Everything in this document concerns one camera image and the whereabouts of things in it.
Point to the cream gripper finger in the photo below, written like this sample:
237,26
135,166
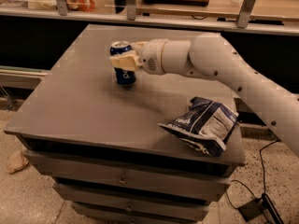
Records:
138,45
127,62

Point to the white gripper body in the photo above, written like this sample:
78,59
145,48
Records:
150,57

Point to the blue pepsi can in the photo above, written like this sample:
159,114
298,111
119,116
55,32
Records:
123,77

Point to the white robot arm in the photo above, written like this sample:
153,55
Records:
210,56

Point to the grey drawer cabinet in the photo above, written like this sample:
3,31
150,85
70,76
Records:
105,145

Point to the blue white chip bag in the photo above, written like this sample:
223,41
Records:
206,126

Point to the crumpled paper on floor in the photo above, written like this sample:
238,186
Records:
16,162

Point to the black floor power box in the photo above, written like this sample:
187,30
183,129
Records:
260,206

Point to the grey metal bracket middle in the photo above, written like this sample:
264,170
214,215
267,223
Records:
130,8

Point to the grey metal bracket right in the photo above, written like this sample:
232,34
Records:
244,13

